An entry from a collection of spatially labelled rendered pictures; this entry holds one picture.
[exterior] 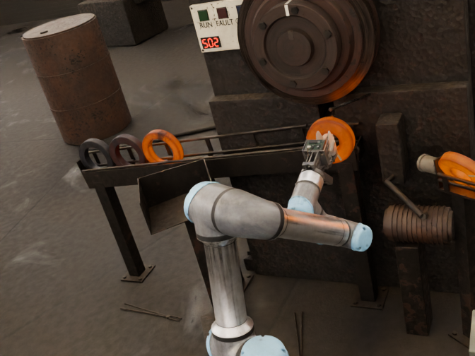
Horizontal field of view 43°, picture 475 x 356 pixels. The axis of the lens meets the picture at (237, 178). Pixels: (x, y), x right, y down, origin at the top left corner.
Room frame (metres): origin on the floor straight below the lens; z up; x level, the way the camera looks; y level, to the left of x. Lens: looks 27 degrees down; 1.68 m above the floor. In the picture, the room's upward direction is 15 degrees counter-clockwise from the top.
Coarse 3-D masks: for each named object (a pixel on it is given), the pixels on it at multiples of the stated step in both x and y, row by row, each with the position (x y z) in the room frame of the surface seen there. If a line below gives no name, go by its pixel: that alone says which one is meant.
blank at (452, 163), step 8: (448, 152) 1.56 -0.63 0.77; (440, 160) 1.56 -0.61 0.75; (448, 160) 1.53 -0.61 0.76; (456, 160) 1.51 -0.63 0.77; (464, 160) 1.49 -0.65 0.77; (472, 160) 1.49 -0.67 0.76; (440, 168) 1.59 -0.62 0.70; (448, 168) 1.56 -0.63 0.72; (456, 168) 1.52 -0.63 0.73; (464, 168) 1.48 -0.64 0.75; (472, 168) 1.47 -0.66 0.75; (456, 176) 1.56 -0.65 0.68; (464, 176) 1.55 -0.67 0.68; (472, 176) 1.48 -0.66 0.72; (464, 184) 1.55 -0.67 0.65
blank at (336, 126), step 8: (320, 120) 1.74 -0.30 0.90; (328, 120) 1.72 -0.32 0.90; (336, 120) 1.72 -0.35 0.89; (312, 128) 1.75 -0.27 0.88; (320, 128) 1.73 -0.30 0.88; (328, 128) 1.72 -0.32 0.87; (336, 128) 1.71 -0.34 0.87; (344, 128) 1.70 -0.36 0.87; (312, 136) 1.75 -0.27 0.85; (336, 136) 1.71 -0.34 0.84; (344, 136) 1.70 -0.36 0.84; (352, 136) 1.69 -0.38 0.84; (344, 144) 1.70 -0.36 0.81; (352, 144) 1.69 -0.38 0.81; (344, 152) 1.70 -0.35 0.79; (336, 160) 1.71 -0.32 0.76
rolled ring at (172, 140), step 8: (152, 136) 2.32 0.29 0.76; (160, 136) 2.30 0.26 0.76; (168, 136) 2.29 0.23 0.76; (144, 144) 2.35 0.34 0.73; (168, 144) 2.28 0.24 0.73; (176, 144) 2.27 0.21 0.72; (144, 152) 2.36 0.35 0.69; (152, 152) 2.36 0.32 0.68; (176, 152) 2.27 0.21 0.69; (152, 160) 2.34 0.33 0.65; (160, 160) 2.34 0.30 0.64
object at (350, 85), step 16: (352, 0) 1.83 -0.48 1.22; (240, 16) 2.03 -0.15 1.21; (368, 16) 1.80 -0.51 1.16; (240, 32) 2.03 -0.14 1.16; (368, 32) 1.81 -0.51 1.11; (240, 48) 2.04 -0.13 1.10; (368, 48) 1.81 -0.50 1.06; (368, 64) 1.81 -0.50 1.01; (352, 80) 1.85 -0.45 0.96; (288, 96) 1.97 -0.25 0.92; (320, 96) 1.91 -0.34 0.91; (336, 96) 1.88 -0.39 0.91
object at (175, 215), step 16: (144, 176) 2.06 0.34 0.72; (160, 176) 2.06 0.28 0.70; (176, 176) 2.07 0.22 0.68; (192, 176) 2.07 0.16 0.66; (208, 176) 2.07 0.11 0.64; (144, 192) 2.06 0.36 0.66; (160, 192) 2.06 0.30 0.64; (176, 192) 2.07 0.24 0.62; (144, 208) 1.92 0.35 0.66; (160, 208) 2.02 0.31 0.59; (176, 208) 1.98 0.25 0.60; (160, 224) 1.90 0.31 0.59; (176, 224) 1.87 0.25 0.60; (192, 224) 1.94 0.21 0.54; (192, 240) 1.94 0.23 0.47; (208, 288) 1.94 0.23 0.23; (208, 320) 2.02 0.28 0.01
